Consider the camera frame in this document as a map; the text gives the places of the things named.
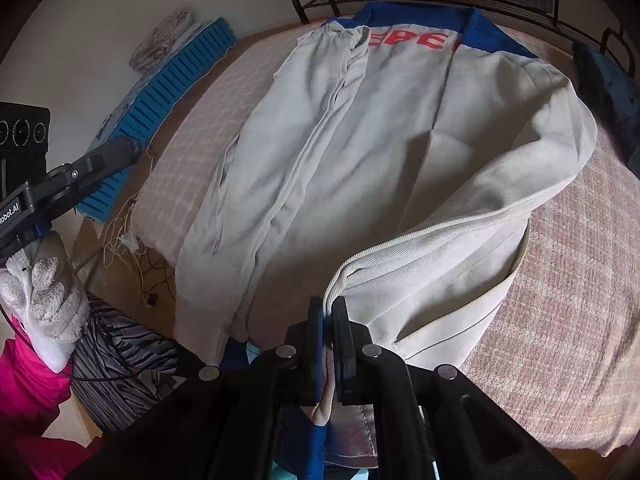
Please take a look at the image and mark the black cable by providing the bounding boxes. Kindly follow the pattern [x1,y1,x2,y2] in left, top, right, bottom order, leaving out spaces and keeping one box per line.
[135,245,177,307]

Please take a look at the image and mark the white cord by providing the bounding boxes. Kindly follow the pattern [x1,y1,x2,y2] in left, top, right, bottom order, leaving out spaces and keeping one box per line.
[100,152,156,306]

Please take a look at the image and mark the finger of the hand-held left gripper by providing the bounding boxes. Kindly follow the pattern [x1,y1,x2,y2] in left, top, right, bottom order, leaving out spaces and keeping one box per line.
[30,137,143,220]

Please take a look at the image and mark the white and blue jacket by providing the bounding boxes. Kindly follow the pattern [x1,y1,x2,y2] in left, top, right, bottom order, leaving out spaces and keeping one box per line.
[172,2,599,472]

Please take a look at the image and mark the blue ribbed mattress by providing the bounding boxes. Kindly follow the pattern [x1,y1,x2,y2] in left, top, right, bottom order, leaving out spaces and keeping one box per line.
[77,16,237,223]

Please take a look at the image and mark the person's left hand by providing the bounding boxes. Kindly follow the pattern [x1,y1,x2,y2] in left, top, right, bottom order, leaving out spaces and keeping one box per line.
[0,232,91,372]

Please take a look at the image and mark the black and white striped cloth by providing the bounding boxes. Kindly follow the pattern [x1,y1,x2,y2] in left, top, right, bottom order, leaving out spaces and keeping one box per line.
[70,295,211,433]

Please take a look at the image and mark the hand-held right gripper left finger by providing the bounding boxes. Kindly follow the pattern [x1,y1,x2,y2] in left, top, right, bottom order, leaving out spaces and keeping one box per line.
[65,297,326,480]

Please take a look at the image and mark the floral folded quilt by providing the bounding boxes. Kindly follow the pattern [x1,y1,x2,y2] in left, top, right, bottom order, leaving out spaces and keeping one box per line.
[129,7,196,71]

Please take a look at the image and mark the person's left forearm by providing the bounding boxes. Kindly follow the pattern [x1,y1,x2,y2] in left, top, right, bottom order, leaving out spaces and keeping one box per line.
[0,310,108,480]

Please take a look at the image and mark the pink plaid blanket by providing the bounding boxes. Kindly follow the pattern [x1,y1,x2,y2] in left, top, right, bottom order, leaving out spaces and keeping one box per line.
[127,25,640,458]

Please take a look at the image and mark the dark blue garment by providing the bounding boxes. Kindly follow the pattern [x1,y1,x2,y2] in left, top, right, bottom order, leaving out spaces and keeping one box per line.
[572,40,640,178]

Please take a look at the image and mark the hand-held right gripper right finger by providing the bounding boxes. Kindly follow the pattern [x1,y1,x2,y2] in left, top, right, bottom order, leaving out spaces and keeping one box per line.
[334,297,576,480]

